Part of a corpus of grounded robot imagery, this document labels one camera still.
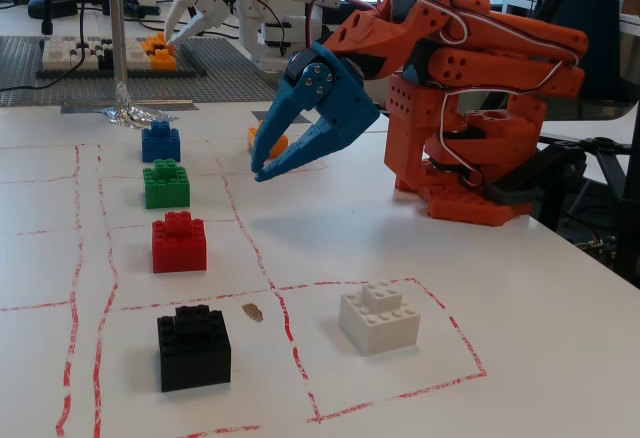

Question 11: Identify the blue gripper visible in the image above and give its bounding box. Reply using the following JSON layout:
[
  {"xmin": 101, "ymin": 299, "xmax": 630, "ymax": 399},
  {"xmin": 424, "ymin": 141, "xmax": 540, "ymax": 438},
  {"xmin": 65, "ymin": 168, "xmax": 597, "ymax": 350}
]
[{"xmin": 250, "ymin": 41, "xmax": 382, "ymax": 183}]

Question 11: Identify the white brick block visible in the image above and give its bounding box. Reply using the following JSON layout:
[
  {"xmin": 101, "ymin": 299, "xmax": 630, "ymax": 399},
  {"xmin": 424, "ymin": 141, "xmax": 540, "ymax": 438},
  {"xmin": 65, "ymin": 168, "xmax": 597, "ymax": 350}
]
[{"xmin": 338, "ymin": 278, "xmax": 420, "ymax": 357}]

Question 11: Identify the orange brick block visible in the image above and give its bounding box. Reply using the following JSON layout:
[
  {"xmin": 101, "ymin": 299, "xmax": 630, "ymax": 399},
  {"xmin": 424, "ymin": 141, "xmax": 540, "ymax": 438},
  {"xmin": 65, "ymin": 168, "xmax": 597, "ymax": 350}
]
[{"xmin": 247, "ymin": 125, "xmax": 290, "ymax": 160}]

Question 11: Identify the blue brick block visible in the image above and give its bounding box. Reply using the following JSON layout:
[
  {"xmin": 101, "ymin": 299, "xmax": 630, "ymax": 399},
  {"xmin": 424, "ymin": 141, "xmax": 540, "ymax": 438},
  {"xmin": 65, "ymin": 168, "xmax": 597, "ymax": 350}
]
[{"xmin": 141, "ymin": 119, "xmax": 182, "ymax": 163}]

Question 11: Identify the small green brick block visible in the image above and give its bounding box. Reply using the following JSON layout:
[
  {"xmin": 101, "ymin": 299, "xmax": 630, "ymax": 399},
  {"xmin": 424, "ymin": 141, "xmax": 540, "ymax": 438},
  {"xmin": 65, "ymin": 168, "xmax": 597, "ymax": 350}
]
[{"xmin": 142, "ymin": 158, "xmax": 192, "ymax": 210}]

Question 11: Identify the red brick block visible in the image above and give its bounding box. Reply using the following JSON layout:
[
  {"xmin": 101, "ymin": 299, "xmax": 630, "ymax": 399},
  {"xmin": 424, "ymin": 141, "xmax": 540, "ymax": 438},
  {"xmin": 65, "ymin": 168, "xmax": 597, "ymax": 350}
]
[{"xmin": 151, "ymin": 211, "xmax": 208, "ymax": 274}]

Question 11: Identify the black brick block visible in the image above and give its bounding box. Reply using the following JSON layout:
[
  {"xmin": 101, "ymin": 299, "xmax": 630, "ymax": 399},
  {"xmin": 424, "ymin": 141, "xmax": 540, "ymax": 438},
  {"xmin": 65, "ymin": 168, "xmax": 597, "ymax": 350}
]
[{"xmin": 156, "ymin": 304, "xmax": 233, "ymax": 393}]

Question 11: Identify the silver-grey tape patch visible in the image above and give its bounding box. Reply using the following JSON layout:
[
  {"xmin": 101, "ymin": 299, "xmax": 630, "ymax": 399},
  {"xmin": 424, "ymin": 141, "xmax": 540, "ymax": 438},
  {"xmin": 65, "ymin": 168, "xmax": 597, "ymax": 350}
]
[{"xmin": 258, "ymin": 70, "xmax": 290, "ymax": 97}]

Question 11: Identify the grey studded baseplate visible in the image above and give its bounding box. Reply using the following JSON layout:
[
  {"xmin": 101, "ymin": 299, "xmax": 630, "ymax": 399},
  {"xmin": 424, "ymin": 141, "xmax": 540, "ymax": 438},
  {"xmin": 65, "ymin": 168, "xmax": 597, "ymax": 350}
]
[{"xmin": 0, "ymin": 35, "xmax": 289, "ymax": 108}]

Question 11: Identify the metal pole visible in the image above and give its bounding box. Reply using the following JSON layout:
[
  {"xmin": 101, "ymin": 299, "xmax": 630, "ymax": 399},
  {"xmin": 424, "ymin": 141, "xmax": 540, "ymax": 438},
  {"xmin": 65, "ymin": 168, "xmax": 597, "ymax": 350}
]
[{"xmin": 108, "ymin": 0, "xmax": 129, "ymax": 90}]

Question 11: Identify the aluminium foil sheet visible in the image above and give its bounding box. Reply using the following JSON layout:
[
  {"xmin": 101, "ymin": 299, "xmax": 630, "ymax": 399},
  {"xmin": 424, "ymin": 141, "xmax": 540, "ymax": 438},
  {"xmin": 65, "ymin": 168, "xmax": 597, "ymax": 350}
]
[{"xmin": 99, "ymin": 80, "xmax": 180, "ymax": 130}]

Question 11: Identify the white black orange brick panel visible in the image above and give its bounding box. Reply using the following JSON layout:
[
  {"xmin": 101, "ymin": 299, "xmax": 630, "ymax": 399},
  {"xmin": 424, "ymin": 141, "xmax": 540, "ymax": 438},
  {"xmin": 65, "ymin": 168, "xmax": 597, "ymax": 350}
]
[{"xmin": 37, "ymin": 32, "xmax": 197, "ymax": 79}]

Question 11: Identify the black table clamp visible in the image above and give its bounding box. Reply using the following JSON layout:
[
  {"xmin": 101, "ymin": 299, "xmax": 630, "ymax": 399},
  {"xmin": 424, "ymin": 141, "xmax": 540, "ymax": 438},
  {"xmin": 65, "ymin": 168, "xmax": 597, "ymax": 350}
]
[{"xmin": 482, "ymin": 137, "xmax": 589, "ymax": 207}]

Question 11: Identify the blue chair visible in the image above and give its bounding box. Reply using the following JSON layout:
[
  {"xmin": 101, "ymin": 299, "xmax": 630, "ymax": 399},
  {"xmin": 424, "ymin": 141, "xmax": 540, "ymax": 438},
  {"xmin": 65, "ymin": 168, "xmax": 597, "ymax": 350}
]
[{"xmin": 537, "ymin": 0, "xmax": 624, "ymax": 102}]

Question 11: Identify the black desk frame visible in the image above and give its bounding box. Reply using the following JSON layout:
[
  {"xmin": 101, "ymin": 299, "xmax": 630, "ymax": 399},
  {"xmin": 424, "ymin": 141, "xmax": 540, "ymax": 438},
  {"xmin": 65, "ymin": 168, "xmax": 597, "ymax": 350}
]
[{"xmin": 539, "ymin": 102, "xmax": 640, "ymax": 284}]

